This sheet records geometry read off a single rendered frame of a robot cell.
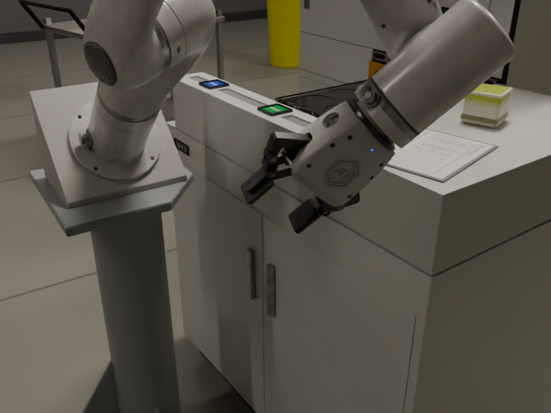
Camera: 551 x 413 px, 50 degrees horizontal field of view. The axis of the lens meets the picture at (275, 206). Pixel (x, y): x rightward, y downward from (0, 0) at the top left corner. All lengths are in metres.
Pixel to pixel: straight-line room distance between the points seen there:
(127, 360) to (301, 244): 0.54
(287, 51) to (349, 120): 5.16
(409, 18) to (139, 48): 0.39
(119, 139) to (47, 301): 1.38
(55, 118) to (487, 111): 0.87
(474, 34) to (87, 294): 2.03
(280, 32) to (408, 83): 5.15
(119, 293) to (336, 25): 1.10
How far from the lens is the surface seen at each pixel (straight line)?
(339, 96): 1.63
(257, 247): 1.40
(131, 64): 0.91
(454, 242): 1.00
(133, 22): 0.89
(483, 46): 0.64
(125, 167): 1.26
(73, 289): 2.50
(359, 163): 0.67
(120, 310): 1.42
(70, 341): 2.23
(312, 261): 1.22
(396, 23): 0.74
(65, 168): 1.26
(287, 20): 5.74
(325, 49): 2.03
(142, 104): 1.07
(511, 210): 1.10
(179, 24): 0.96
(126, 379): 1.55
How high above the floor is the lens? 1.34
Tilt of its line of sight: 27 degrees down
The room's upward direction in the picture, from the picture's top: straight up
